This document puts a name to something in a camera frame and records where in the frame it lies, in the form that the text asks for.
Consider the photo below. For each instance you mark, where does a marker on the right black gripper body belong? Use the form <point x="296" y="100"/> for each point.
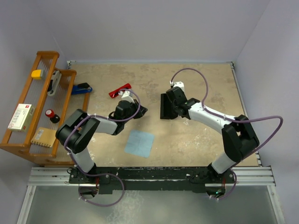
<point x="174" y="107"/>

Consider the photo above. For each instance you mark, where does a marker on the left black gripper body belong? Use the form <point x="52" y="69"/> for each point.
<point x="133" y="109"/>

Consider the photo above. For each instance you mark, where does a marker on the black sunglasses case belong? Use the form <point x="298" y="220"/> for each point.
<point x="166" y="109"/>

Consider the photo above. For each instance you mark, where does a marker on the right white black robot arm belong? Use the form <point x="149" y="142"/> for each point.
<point x="238" y="136"/>

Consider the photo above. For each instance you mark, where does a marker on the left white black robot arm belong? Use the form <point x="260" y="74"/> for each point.
<point x="76" y="132"/>

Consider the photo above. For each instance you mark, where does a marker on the red sunglasses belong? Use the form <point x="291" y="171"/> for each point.
<point x="115" y="93"/>

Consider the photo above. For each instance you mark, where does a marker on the blue cleaning cloth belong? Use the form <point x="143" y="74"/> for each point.
<point x="139" y="143"/>

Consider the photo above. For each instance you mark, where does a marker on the blue black stapler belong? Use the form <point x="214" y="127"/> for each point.
<point x="81" y="89"/>

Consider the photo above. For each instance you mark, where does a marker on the red black stamp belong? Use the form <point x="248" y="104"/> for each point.
<point x="54" y="118"/>

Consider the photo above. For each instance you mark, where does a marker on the wooden tiered rack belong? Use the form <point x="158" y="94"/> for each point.
<point x="35" y="92"/>

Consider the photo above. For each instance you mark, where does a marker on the white black stapler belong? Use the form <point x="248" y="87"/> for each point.
<point x="54" y="82"/>

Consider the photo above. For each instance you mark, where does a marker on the yellow grey block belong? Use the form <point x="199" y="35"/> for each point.
<point x="38" y="74"/>

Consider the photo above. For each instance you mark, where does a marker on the white red paper box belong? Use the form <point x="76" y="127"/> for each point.
<point x="21" y="118"/>

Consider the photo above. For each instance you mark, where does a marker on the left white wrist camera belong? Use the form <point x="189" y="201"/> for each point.
<point x="126" y="96"/>

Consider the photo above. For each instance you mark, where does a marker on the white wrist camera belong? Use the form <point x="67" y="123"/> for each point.
<point x="126" y="96"/>
<point x="178" y="84"/>

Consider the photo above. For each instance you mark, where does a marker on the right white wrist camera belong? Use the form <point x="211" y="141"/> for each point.
<point x="178" y="84"/>

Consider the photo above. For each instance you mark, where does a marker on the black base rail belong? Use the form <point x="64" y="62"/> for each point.
<point x="195" y="179"/>

